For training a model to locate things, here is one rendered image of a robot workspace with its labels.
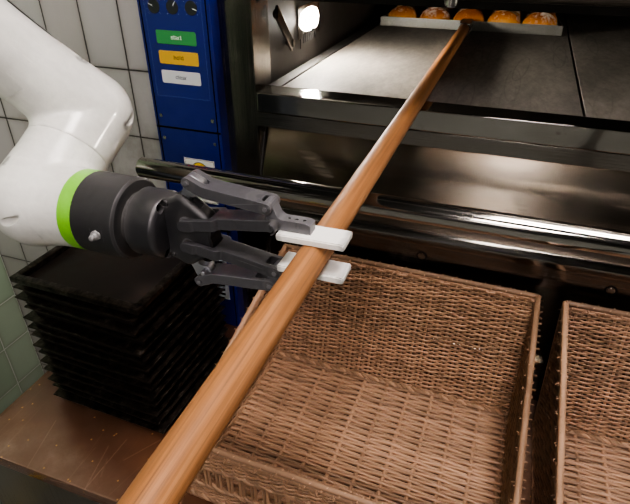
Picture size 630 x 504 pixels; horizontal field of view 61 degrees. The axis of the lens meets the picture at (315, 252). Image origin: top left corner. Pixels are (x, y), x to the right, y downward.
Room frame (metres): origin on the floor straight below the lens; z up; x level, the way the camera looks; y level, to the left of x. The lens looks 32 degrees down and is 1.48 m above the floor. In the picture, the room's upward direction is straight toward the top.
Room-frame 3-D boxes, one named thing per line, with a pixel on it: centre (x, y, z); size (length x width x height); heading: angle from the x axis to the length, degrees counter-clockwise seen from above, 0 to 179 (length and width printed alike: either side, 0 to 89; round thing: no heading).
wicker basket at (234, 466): (0.72, -0.10, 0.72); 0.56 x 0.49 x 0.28; 69
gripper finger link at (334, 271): (0.45, 0.00, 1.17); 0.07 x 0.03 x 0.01; 70
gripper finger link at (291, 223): (0.46, 0.03, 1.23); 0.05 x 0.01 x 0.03; 70
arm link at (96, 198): (0.54, 0.22, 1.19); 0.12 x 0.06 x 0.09; 160
